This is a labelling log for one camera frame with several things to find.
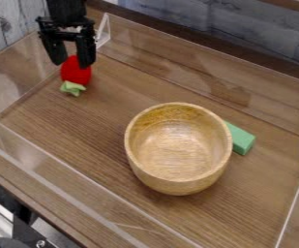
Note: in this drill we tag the green foam block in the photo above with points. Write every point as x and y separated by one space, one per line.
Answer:
242 139

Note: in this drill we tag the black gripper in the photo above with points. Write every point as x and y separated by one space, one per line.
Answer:
67 24

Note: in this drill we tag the black metal stand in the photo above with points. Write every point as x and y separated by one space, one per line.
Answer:
16 232

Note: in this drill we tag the clear acrylic tray enclosure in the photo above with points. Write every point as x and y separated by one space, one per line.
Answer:
63 162

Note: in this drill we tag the wooden bowl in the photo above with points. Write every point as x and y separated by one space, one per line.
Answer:
178 148

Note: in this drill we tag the red plush strawberry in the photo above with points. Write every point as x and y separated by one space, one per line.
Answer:
75 76

